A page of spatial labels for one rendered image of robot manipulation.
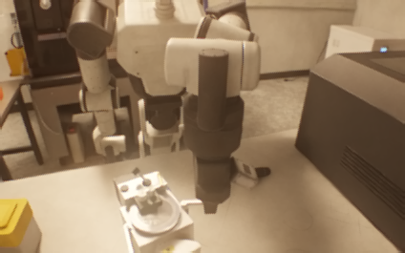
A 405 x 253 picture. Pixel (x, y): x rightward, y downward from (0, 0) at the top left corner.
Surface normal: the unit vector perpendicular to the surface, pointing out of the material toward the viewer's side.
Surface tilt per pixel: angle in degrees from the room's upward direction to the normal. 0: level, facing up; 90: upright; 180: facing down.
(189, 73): 90
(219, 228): 0
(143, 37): 68
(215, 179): 90
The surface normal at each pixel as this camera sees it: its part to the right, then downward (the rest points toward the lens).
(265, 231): 0.02, -0.86
